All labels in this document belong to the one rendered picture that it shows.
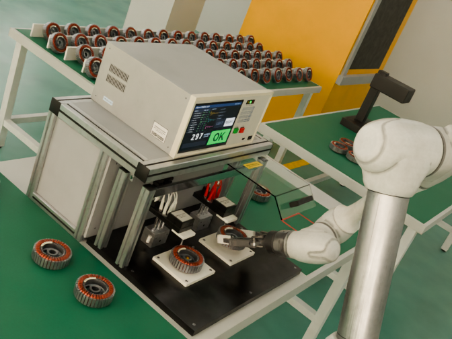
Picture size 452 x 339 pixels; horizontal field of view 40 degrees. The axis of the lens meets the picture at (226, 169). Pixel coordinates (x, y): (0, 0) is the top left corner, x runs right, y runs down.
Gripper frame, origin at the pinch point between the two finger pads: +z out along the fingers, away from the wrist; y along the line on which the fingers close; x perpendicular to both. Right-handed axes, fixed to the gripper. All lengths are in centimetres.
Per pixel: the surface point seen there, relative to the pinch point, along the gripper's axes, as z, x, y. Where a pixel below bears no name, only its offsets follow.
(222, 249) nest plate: 1.3, 4.2, 4.0
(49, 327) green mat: -4, 11, 77
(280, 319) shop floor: 52, 65, -97
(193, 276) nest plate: -5.5, 8.3, 25.8
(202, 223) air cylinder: 11.8, -3.9, 2.9
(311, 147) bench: 57, -25, -135
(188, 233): -2.5, -4.9, 24.3
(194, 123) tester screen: -12, -40, 30
